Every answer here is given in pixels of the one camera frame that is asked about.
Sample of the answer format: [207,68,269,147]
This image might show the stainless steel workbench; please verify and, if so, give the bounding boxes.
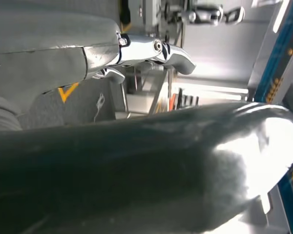
[114,64,201,118]

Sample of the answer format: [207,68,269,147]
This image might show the chrome metal fixture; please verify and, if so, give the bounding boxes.
[161,3,245,26]

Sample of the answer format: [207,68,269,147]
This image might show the blue patterned strip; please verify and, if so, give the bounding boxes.
[253,0,293,104]

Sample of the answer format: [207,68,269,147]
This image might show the white power cable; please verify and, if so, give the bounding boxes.
[94,93,105,123]

